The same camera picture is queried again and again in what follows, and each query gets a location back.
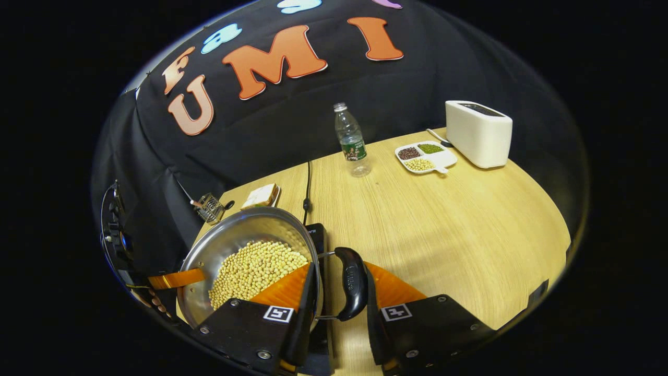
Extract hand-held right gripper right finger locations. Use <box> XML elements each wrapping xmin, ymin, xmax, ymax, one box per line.
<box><xmin>364</xmin><ymin>261</ymin><xmax>496</xmax><ymax>375</ymax></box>

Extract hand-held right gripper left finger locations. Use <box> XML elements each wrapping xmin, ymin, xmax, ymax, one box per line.
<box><xmin>190</xmin><ymin>261</ymin><xmax>320</xmax><ymax>376</ymax></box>

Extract pile of soybeans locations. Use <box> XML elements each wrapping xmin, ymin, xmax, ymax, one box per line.
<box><xmin>209</xmin><ymin>240</ymin><xmax>309</xmax><ymax>310</ymax></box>

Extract black induction cooktop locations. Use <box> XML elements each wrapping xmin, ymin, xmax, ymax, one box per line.
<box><xmin>297</xmin><ymin>223</ymin><xmax>335</xmax><ymax>376</ymax></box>

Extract stainless steel pot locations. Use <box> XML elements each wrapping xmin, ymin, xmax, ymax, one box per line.
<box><xmin>176</xmin><ymin>206</ymin><xmax>369</xmax><ymax>335</ymax></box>

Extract metal mesh holder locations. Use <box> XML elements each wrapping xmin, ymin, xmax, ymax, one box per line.
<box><xmin>190</xmin><ymin>192</ymin><xmax>226</xmax><ymax>225</ymax></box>

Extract sandwich on white plate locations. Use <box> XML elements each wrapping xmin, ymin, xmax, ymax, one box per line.
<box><xmin>241</xmin><ymin>183</ymin><xmax>281</xmax><ymax>210</ymax></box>

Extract white divided bean dish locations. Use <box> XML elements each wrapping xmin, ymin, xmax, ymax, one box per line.
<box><xmin>395</xmin><ymin>141</ymin><xmax>458</xmax><ymax>174</ymax></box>

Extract clear plastic water bottle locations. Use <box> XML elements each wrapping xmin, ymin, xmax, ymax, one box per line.
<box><xmin>334</xmin><ymin>102</ymin><xmax>372</xmax><ymax>178</ymax></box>

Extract white toaster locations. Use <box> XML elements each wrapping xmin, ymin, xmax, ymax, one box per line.
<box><xmin>445</xmin><ymin>100</ymin><xmax>514</xmax><ymax>169</ymax></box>

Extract black backdrop cloth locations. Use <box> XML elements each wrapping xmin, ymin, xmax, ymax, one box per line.
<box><xmin>91</xmin><ymin>0</ymin><xmax>590</xmax><ymax>293</ymax></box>

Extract black power cable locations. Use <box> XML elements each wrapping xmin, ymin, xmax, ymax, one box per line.
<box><xmin>303</xmin><ymin>161</ymin><xmax>314</xmax><ymax>226</ymax></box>

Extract white toaster cord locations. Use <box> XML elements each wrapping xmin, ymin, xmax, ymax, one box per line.
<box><xmin>426</xmin><ymin>128</ymin><xmax>454</xmax><ymax>148</ymax></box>

